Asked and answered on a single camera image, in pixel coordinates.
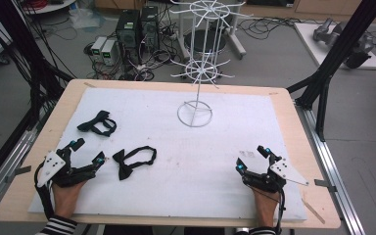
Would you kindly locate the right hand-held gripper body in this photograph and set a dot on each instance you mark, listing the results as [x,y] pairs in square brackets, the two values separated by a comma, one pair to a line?
[264,182]

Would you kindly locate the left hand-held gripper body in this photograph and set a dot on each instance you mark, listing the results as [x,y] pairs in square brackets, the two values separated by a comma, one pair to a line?
[75,174]

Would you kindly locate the white foam mat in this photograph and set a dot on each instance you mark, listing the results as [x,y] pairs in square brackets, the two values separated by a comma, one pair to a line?
[189,156]

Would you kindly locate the clear plastic bag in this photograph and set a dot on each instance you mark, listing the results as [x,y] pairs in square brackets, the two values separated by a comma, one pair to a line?
[84,18]

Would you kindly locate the grey robot part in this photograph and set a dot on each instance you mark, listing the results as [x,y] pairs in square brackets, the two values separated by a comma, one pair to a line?
[359,49]

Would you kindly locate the aluminium rail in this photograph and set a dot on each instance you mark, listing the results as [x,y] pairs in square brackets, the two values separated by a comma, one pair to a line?
[336,169]
[3,169]

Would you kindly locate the person's right hand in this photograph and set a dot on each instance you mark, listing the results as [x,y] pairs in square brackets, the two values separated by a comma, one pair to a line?
[267,209]

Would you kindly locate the round white table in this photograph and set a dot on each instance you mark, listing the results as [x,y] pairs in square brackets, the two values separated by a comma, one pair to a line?
[50,6]

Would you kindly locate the grey metal clamp bracket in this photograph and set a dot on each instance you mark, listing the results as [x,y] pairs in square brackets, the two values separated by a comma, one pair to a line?
[19,171]
[324,184]

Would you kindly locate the black round stool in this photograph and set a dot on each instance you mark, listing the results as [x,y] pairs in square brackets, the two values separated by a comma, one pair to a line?
[196,40]

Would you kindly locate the grey power supply unit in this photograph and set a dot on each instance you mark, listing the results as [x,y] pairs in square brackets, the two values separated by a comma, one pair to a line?
[108,52]
[97,47]

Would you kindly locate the thin wooden stick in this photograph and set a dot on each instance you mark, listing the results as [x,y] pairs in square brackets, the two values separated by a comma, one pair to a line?
[313,211]

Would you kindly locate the white board on floor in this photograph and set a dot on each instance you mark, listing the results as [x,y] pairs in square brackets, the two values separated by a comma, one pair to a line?
[310,42]

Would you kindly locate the black bow tie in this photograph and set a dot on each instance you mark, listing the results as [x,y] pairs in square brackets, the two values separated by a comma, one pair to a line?
[122,168]
[102,115]

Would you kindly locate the white stand with wheels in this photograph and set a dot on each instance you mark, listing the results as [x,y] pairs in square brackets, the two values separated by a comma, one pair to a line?
[236,42]

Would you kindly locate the black computer tower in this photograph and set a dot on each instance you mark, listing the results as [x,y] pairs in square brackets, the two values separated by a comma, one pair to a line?
[150,26]
[128,29]

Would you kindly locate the person's left hand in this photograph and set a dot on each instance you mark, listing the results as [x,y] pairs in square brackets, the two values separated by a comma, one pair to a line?
[65,200]

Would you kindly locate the black metal frame post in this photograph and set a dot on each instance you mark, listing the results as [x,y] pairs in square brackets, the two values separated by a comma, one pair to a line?
[23,49]
[336,52]

